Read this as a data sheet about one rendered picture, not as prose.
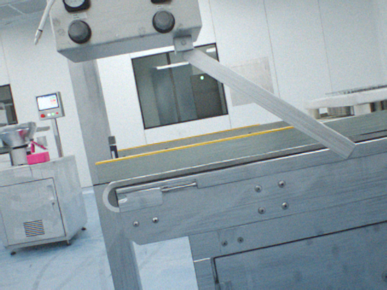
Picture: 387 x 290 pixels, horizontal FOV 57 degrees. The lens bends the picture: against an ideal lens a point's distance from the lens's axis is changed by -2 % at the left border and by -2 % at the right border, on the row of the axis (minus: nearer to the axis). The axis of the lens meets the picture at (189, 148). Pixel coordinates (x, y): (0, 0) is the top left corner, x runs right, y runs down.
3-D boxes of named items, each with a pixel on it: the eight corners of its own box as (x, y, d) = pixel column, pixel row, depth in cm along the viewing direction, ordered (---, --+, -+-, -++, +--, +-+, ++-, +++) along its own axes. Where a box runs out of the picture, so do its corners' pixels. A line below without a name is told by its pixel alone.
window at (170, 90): (144, 129, 586) (130, 58, 577) (144, 129, 587) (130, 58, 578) (228, 114, 582) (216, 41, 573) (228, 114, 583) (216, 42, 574)
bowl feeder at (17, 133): (-4, 170, 323) (-13, 129, 320) (16, 165, 359) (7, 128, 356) (48, 161, 322) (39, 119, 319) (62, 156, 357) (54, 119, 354)
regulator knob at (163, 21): (153, 31, 51) (148, 0, 50) (154, 35, 53) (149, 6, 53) (177, 26, 51) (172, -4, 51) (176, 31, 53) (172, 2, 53)
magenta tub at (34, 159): (28, 165, 309) (25, 155, 308) (34, 164, 321) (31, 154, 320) (45, 162, 309) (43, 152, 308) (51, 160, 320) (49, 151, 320)
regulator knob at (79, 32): (66, 42, 50) (60, 10, 50) (71, 45, 53) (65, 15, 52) (90, 38, 51) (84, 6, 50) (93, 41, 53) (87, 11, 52)
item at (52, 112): (46, 160, 344) (32, 95, 339) (51, 159, 354) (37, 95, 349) (69, 156, 343) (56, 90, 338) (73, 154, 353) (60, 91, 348)
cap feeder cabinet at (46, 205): (3, 257, 314) (-17, 173, 307) (31, 237, 370) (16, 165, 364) (72, 246, 312) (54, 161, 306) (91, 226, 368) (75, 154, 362)
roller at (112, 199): (109, 209, 59) (104, 190, 59) (126, 182, 85) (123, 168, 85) (129, 206, 59) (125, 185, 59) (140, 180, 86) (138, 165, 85)
